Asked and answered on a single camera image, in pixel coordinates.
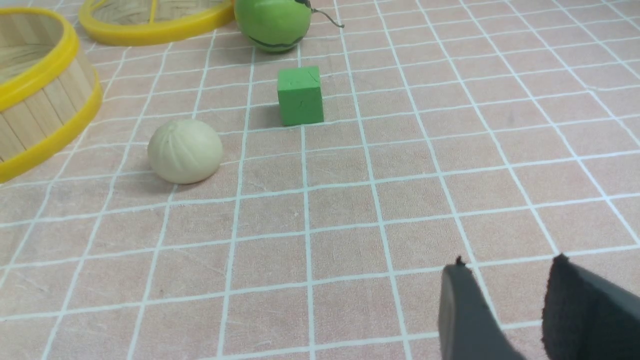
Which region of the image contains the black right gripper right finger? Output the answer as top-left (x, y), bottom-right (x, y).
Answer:
top-left (542, 254), bottom-right (640, 360)

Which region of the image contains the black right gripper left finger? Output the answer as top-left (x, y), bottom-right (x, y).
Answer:
top-left (438, 256), bottom-right (524, 360)

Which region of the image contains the white steamed bun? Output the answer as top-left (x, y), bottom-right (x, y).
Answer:
top-left (147, 119), bottom-right (224, 185)

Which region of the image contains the woven bamboo steamer lid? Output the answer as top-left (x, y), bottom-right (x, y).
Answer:
top-left (78, 0), bottom-right (234, 47)

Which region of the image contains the bamboo steamer tray yellow rim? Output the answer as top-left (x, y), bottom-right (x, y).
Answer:
top-left (0, 7), bottom-right (103, 183)

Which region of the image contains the pink grid tablecloth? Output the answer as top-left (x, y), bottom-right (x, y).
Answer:
top-left (1, 0), bottom-right (640, 360)

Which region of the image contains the green foam cube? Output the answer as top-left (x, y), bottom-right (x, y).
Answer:
top-left (277, 66), bottom-right (325, 126)

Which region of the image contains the green toy watermelon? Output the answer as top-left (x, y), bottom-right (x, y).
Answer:
top-left (233, 0), bottom-right (345, 53)

